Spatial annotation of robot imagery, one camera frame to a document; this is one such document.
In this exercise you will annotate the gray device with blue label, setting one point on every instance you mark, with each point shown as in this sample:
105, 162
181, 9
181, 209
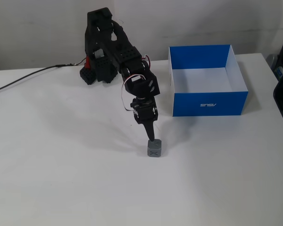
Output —
274, 63

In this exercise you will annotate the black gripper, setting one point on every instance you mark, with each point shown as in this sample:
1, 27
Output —
145, 113

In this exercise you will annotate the gray cube with letters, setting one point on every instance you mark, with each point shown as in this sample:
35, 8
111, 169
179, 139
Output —
154, 150

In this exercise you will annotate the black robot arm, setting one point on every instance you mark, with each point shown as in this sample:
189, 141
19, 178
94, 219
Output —
118, 47

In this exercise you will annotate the blue and white cardboard box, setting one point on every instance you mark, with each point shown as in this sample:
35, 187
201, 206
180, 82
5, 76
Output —
208, 103

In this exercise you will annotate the red clamp piece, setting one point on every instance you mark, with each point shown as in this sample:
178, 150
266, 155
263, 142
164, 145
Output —
87, 62

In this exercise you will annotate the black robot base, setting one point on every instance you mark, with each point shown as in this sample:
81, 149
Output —
103, 70

